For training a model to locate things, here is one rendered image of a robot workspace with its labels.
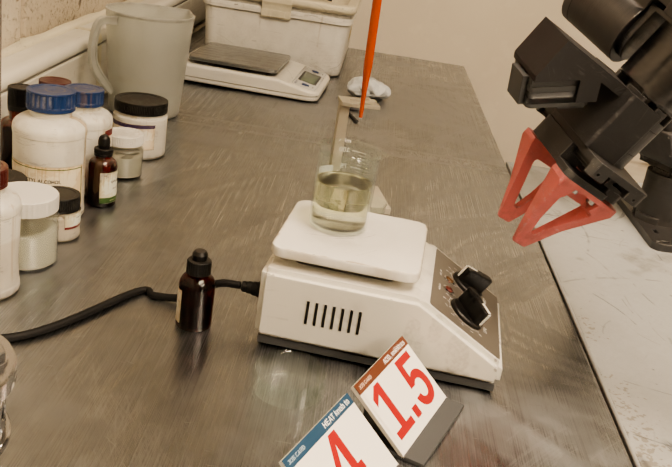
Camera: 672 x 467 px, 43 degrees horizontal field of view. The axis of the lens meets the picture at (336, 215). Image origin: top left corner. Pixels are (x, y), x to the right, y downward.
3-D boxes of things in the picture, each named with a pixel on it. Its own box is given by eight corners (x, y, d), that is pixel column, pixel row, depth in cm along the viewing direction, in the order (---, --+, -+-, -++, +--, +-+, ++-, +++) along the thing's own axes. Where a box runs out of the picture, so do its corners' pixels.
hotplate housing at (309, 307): (493, 323, 80) (512, 245, 77) (496, 398, 67) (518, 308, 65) (262, 276, 82) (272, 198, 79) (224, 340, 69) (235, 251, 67)
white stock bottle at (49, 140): (20, 195, 91) (22, 76, 87) (89, 202, 92) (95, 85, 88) (2, 220, 85) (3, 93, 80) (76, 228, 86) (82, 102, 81)
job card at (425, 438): (463, 408, 65) (474, 362, 64) (422, 469, 57) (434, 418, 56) (390, 380, 67) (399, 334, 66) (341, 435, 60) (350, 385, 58)
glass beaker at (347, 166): (295, 232, 71) (309, 139, 68) (317, 213, 76) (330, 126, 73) (364, 250, 70) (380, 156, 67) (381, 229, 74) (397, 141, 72)
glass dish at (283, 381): (263, 367, 66) (266, 342, 66) (331, 385, 66) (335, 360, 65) (239, 404, 61) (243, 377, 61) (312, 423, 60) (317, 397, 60)
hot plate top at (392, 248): (427, 231, 77) (429, 222, 77) (418, 286, 66) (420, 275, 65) (298, 206, 78) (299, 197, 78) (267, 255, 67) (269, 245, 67)
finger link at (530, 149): (496, 237, 68) (580, 151, 65) (467, 187, 74) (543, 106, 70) (550, 269, 71) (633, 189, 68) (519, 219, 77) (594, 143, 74)
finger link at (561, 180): (499, 243, 67) (585, 157, 64) (470, 192, 73) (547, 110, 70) (554, 275, 71) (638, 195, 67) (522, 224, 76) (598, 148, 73)
